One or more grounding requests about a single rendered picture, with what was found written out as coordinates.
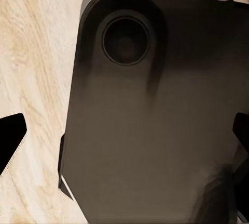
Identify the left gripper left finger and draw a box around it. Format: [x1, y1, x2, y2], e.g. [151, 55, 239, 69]
[0, 113, 27, 175]

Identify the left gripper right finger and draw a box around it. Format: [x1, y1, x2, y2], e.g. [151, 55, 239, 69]
[232, 113, 249, 154]

